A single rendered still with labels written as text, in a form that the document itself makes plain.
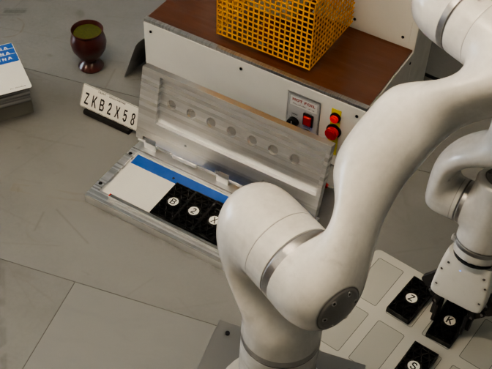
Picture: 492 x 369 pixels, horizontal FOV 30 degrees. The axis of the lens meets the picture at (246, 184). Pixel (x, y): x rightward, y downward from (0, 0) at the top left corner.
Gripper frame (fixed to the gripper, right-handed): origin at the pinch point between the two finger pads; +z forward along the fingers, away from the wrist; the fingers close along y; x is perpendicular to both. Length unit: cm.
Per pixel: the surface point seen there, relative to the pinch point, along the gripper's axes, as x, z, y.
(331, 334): -13.6, 5.5, -16.9
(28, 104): 0, 1, -104
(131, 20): 40, -5, -107
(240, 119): 6, -16, -53
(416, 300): 0.8, 1.2, -7.2
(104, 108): 8, -1, -89
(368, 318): -6.6, 4.0, -13.0
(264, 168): 6.0, -7.2, -45.9
